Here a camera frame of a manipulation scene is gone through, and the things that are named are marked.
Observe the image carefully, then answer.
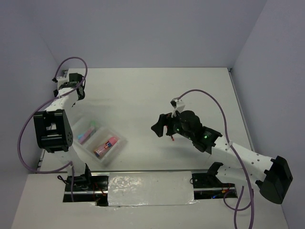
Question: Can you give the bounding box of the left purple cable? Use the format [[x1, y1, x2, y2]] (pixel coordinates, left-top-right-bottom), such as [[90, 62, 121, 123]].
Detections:
[[18, 57, 88, 174]]

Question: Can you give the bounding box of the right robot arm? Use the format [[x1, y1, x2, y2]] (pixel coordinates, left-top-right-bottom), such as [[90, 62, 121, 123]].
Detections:
[[151, 111, 293, 204]]

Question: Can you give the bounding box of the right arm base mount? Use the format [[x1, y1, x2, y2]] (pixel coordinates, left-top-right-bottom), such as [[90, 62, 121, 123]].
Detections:
[[190, 172, 237, 200]]

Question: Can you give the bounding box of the blue highlighter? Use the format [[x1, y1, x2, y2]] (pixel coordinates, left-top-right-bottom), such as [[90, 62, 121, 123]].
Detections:
[[77, 134, 84, 140]]

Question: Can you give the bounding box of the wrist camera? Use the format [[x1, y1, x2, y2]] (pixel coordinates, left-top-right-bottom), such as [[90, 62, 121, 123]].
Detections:
[[170, 98, 185, 118], [52, 76, 68, 89]]

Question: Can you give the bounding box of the purple cable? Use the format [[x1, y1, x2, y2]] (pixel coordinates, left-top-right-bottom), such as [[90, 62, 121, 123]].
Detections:
[[177, 89, 254, 229], [18, 57, 88, 174]]

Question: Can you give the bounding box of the right table rail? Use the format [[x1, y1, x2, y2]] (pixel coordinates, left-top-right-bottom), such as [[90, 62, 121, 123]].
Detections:
[[227, 68, 254, 150]]

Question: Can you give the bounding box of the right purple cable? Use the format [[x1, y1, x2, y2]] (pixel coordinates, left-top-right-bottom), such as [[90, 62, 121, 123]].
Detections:
[[177, 89, 254, 229]]

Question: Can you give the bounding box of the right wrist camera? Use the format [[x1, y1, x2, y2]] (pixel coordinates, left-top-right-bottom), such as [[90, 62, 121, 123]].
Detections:
[[170, 98, 185, 118]]

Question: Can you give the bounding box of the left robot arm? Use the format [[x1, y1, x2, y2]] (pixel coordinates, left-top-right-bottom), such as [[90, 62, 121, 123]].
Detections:
[[33, 73, 93, 190]]

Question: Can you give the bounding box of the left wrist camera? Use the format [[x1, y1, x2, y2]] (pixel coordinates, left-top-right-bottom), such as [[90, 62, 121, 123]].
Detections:
[[52, 76, 68, 89]]

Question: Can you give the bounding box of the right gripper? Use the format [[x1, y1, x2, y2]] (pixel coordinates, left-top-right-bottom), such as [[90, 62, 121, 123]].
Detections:
[[151, 108, 193, 140]]

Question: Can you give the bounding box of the clear plastic container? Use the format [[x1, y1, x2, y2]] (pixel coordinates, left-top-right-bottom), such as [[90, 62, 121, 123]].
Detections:
[[71, 116, 127, 167]]

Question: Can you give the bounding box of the pink highlighter in container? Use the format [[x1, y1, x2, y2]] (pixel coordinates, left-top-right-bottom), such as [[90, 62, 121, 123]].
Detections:
[[104, 136, 118, 150]]

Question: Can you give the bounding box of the pink highlighter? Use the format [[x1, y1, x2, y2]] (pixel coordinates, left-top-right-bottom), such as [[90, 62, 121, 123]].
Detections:
[[79, 128, 95, 145], [104, 136, 118, 150]]

